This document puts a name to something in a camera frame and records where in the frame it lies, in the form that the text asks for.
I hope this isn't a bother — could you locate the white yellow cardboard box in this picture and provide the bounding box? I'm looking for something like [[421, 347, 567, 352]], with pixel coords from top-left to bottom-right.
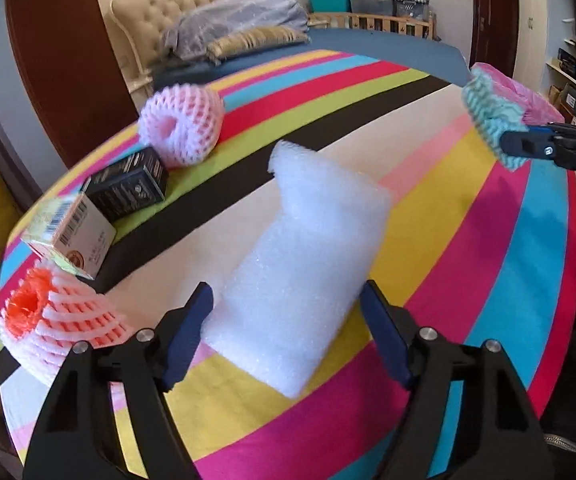
[[20, 194, 117, 281]]

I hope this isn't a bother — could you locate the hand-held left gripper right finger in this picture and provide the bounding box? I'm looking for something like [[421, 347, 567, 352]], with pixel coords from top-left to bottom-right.
[[360, 280, 554, 480]]

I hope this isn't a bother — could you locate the wooden crib rail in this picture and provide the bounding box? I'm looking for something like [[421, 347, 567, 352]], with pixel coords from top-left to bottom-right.
[[308, 10, 440, 41]]

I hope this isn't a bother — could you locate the yellow striped pillow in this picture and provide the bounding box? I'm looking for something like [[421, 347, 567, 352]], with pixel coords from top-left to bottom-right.
[[207, 27, 311, 63]]

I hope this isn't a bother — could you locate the orange white foam fruit net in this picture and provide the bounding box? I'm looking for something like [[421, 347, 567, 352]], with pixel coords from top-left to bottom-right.
[[0, 265, 135, 387]]

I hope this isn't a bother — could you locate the bin with pink bag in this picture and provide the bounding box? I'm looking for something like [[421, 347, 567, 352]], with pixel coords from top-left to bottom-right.
[[470, 62, 566, 126]]

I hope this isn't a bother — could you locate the pink foam fruit net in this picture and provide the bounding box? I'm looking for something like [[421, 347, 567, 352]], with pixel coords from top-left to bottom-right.
[[138, 85, 226, 169]]

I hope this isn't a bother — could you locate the cream nightstand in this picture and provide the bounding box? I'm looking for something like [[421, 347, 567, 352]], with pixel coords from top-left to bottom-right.
[[128, 57, 156, 96]]

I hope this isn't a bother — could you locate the white foam sheet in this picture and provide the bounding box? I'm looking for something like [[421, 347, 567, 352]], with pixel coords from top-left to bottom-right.
[[202, 140, 395, 401]]

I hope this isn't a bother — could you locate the beige tufted bed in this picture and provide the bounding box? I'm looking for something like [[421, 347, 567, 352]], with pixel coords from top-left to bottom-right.
[[110, 0, 471, 96]]

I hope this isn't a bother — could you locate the grey striped blanket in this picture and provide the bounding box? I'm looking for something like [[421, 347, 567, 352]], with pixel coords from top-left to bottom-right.
[[160, 0, 311, 58]]

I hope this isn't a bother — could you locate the teal foam fruit net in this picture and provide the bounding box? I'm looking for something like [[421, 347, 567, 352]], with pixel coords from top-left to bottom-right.
[[462, 67, 531, 171]]

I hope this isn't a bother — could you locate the black cardboard box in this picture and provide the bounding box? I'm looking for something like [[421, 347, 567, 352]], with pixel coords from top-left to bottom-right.
[[82, 146, 170, 223]]

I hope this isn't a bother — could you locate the striped colourful tablecloth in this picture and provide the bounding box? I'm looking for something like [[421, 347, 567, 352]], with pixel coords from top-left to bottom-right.
[[0, 49, 576, 480]]

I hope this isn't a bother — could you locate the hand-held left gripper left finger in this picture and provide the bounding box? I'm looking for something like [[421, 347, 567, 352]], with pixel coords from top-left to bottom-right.
[[22, 281, 215, 480]]

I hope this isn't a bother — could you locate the brown wooden panel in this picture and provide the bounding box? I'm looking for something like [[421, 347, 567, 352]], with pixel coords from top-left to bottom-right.
[[4, 0, 141, 171]]

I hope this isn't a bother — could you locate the dark wooden door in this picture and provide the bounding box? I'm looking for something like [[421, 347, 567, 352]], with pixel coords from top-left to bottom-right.
[[469, 0, 520, 81]]

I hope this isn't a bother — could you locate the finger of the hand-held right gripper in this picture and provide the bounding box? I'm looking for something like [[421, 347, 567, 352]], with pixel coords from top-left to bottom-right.
[[500, 130, 556, 158], [528, 122, 566, 137]]

